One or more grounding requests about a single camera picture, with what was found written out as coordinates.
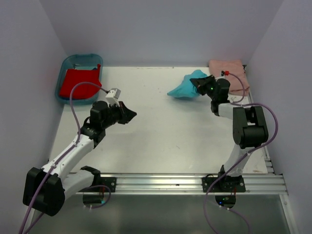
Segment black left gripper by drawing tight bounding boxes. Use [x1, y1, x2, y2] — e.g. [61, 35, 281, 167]
[101, 100, 137, 129]

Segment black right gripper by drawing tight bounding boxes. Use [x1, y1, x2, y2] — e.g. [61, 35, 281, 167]
[191, 75, 217, 101]

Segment teal t-shirt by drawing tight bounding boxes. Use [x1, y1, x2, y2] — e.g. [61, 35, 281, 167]
[167, 70, 207, 98]

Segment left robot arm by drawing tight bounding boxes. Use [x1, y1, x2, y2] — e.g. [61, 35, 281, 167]
[23, 101, 137, 216]

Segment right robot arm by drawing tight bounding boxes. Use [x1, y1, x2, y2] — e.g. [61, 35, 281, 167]
[191, 75, 269, 192]

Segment folded pink t-shirt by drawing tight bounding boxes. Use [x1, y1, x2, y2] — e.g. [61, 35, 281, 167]
[208, 59, 250, 96]

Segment red t-shirt in bin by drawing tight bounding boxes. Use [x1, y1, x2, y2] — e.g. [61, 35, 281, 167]
[59, 64, 102, 100]

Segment teal plastic bin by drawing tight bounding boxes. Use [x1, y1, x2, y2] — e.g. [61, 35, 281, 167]
[55, 54, 103, 105]

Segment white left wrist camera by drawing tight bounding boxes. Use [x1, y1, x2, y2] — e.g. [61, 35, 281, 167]
[105, 88, 121, 106]

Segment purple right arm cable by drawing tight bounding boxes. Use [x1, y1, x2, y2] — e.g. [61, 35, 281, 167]
[202, 72, 279, 234]

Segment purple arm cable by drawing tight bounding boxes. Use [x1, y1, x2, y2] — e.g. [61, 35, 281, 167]
[202, 72, 279, 234]
[18, 82, 112, 234]

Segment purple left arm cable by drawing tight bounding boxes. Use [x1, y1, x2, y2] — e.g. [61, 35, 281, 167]
[18, 82, 112, 234]

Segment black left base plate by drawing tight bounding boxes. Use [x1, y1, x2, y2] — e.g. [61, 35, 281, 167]
[100, 177, 117, 193]

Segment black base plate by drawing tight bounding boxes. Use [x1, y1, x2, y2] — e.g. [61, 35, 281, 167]
[201, 174, 246, 193]
[100, 177, 117, 193]

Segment aluminium mounting rail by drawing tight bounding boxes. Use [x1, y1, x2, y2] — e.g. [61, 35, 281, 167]
[73, 158, 288, 195]

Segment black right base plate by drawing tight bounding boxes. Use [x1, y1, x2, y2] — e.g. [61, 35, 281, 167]
[201, 174, 246, 193]

